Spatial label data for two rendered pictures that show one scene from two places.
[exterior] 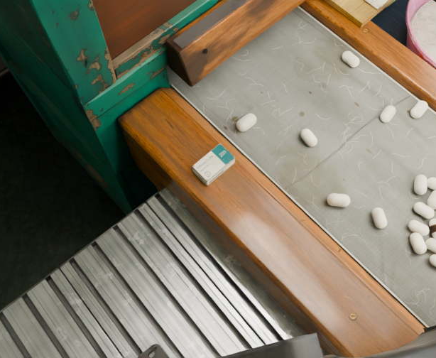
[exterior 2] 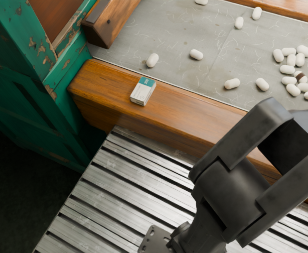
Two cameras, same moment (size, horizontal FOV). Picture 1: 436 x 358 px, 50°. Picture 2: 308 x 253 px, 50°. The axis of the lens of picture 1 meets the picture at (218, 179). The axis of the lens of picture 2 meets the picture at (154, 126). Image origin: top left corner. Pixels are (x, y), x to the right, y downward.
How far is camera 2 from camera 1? 0.14 m
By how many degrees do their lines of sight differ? 7
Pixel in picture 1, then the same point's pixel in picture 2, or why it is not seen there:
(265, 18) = not seen: outside the picture
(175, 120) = (105, 75)
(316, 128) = (198, 47)
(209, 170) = (142, 94)
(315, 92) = (188, 27)
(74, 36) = (23, 27)
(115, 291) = (109, 203)
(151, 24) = (68, 13)
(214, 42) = (112, 14)
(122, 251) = (103, 175)
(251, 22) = not seen: outside the picture
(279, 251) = (209, 127)
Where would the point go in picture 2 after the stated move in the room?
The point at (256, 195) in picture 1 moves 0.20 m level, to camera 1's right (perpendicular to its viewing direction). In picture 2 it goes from (179, 99) to (260, 68)
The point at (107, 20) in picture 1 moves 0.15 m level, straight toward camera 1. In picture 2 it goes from (40, 14) to (83, 59)
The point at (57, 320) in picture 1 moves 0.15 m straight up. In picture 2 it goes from (77, 239) to (51, 226)
